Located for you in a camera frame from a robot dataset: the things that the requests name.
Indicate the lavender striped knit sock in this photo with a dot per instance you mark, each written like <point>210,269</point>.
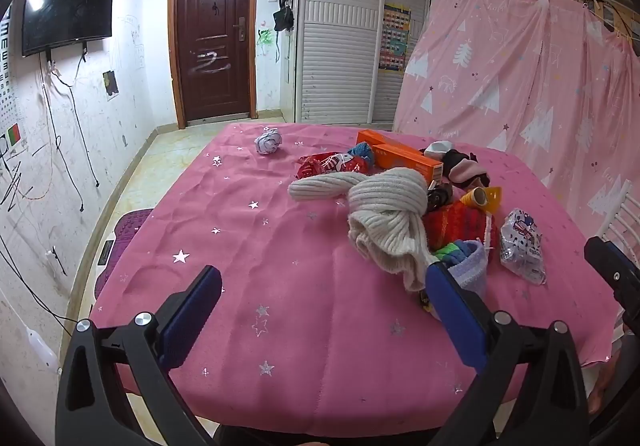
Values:
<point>470,271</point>

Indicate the orange cylindrical roll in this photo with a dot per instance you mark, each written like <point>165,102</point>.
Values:
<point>472,199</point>

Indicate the teal knit sock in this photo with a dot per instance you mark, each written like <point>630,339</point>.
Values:
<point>362,153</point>

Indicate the purple floor mat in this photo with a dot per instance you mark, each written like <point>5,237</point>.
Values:
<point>127,231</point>

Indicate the small orange box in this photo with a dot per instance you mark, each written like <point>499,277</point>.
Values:
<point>372,136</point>

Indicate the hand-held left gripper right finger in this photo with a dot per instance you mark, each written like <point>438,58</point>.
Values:
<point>457,321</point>

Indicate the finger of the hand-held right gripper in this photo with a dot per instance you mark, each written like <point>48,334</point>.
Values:
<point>607,261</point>

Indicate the white louvered wardrobe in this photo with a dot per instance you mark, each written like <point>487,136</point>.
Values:
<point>340,50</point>

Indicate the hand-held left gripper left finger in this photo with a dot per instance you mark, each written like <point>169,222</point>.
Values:
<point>192,311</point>

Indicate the dark brown small item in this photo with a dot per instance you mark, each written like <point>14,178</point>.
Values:
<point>440,198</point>

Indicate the white metal chair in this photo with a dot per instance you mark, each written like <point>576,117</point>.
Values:
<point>622,213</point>

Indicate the small black hanging bag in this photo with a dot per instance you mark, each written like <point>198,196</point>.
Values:
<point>283,19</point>

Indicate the black yellow wall panel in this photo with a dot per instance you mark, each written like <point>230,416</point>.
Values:
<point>110,83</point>

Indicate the grey white sock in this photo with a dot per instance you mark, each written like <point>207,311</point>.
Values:
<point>437,149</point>

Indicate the eye chart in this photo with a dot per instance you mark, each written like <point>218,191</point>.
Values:
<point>6,75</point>

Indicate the brown door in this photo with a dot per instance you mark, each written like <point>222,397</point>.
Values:
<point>215,25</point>

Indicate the red knit cloth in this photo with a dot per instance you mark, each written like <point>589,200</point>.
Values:
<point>455,226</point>

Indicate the long orange box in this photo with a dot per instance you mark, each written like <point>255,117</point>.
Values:
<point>407,163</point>

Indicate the black flat television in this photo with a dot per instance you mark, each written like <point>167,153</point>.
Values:
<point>65,0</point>

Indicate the printed clear plastic bag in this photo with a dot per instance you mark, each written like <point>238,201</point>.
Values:
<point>522,246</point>

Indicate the crumpled white paper ball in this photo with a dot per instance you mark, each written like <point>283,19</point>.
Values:
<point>268,140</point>

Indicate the green wall decoration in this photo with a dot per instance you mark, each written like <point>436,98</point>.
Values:
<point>266,38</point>

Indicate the colourful grid wall poster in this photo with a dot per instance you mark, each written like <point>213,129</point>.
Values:
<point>395,38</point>

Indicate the red snack wrapper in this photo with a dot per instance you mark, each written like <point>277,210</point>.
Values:
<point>330,164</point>

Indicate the beige knit scarf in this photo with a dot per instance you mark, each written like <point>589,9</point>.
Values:
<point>385,206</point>

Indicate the pink tree print curtain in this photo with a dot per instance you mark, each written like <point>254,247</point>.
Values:
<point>525,75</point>

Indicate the pink black sock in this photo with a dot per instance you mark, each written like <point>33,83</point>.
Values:
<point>467,174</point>

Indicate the pink star tablecloth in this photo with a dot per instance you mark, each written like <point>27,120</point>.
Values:
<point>260,236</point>

